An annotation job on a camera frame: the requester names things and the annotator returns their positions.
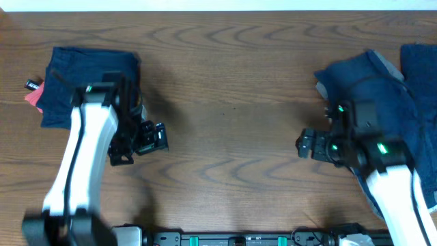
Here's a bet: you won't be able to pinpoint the dark navy shorts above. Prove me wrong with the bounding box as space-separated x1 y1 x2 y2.
36 46 140 129

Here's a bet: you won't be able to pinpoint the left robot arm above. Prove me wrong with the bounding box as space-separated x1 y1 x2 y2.
22 72 169 246

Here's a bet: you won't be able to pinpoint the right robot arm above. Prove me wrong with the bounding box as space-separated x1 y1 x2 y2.
296 100 436 245

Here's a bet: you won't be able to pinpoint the navy clothes pile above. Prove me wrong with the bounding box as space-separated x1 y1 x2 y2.
314 44 436 213

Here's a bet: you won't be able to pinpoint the folded red t-shirt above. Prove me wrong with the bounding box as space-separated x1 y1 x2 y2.
25 83 44 113

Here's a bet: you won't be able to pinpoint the black garment under red shirt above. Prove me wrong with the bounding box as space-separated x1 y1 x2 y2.
24 79 44 91

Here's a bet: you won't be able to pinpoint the left black cable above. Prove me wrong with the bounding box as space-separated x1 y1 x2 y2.
51 70 89 226

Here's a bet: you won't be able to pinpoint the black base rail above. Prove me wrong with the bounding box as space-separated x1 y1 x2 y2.
112 223 393 246

